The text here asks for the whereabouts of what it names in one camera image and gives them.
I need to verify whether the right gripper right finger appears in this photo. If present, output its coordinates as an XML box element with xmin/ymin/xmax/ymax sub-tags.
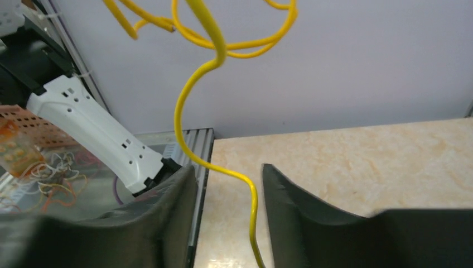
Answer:
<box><xmin>262</xmin><ymin>164</ymin><xmax>472</xmax><ymax>267</ymax></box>

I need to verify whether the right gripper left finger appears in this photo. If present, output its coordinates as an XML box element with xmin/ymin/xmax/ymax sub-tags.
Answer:
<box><xmin>1</xmin><ymin>165</ymin><xmax>198</xmax><ymax>267</ymax></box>

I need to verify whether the yellow cable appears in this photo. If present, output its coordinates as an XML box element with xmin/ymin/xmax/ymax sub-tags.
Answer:
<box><xmin>102</xmin><ymin>0</ymin><xmax>298</xmax><ymax>268</ymax></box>

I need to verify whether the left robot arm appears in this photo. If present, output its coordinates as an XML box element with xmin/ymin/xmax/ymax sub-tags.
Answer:
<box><xmin>1</xmin><ymin>1</ymin><xmax>180</xmax><ymax>197</ymax></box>

